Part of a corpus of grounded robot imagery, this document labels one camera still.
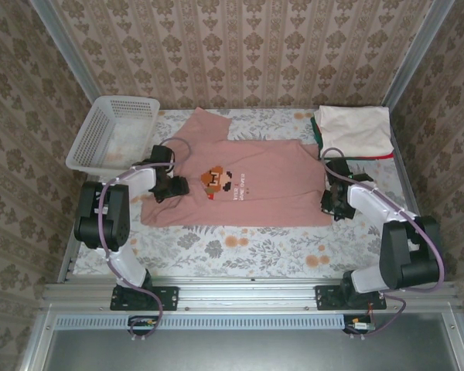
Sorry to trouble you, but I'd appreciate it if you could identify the aluminium mounting rail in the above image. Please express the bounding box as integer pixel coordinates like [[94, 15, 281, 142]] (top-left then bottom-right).
[[42, 276, 459, 311]]

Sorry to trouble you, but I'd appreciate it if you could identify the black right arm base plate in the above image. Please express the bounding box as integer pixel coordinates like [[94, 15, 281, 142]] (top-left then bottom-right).
[[315, 284, 387, 311]]

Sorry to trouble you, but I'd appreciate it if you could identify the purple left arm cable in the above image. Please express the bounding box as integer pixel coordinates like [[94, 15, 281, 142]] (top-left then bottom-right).
[[99, 137, 194, 342]]

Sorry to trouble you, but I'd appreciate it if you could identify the pink printed t-shirt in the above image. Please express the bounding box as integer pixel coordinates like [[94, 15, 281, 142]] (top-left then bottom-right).
[[140, 107, 333, 228]]

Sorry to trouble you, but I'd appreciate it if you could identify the aluminium frame post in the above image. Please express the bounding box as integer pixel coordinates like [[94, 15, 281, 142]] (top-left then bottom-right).
[[381, 0, 455, 108], [28, 0, 102, 102]]

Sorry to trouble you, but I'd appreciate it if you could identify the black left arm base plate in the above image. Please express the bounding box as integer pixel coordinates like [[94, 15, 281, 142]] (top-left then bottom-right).
[[109, 284, 179, 311]]

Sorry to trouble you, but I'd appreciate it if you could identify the floral tablecloth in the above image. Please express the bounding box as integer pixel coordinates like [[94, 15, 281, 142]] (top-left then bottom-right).
[[72, 107, 415, 279]]

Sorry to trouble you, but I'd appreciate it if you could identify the cream folded t-shirt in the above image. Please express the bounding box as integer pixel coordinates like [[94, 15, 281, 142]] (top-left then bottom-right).
[[317, 104, 394, 159]]

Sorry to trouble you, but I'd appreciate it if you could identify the grey metal panel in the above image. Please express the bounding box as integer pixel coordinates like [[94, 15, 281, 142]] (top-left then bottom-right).
[[15, 311, 464, 371]]

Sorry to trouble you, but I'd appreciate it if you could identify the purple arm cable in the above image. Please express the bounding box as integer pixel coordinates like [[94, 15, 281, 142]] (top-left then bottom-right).
[[99, 137, 194, 342], [318, 146, 448, 338]]

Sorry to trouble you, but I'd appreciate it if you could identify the white plastic basket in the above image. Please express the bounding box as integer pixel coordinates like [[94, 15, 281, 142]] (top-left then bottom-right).
[[64, 95, 161, 174]]

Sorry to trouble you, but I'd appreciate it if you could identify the white slotted cable duct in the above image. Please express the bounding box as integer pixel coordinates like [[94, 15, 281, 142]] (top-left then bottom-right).
[[55, 313, 346, 331]]

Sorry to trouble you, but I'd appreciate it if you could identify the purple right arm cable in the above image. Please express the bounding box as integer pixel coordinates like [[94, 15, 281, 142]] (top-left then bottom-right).
[[318, 146, 448, 338]]

